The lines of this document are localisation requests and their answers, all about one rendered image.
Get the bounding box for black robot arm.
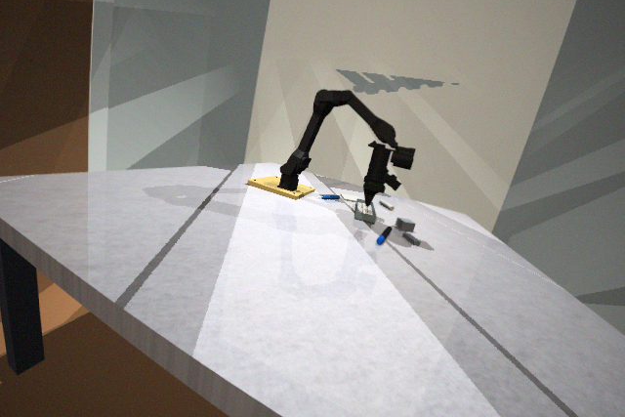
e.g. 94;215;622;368
277;90;415;191

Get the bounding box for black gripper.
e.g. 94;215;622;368
363;161;388;207

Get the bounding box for keyboard with white letter keys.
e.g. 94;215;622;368
354;198;377;225

